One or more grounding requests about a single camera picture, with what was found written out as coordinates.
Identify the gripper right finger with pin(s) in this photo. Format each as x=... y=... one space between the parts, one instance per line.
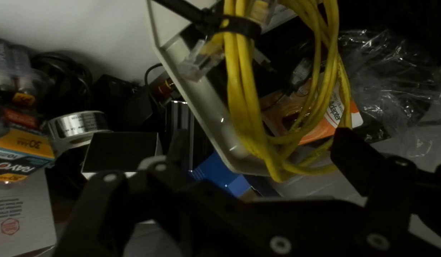
x=384 y=185

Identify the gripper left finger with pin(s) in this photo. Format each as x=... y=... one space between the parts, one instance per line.
x=109 y=210

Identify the black box with white rim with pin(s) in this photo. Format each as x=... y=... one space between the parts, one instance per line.
x=120 y=151

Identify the blue box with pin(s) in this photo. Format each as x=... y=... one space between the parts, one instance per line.
x=220 y=175

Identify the white storage box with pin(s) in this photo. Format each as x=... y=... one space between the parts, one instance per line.
x=206 y=103

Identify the orange adapter packet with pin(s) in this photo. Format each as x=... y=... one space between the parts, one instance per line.
x=315 y=130

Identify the white printed booklet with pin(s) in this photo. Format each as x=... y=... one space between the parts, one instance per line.
x=20 y=217

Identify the roll of silver tape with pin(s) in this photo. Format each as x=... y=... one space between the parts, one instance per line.
x=77 y=125

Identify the clear plastic bag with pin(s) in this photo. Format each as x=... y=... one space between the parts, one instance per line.
x=391 y=82

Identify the yellow and blue battery pack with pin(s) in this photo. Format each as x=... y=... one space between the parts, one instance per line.
x=22 y=151

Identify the black power adapter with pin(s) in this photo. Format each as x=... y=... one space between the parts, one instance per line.
x=120 y=98

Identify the batteries in clear blister pack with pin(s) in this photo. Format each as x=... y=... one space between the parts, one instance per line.
x=11 y=75

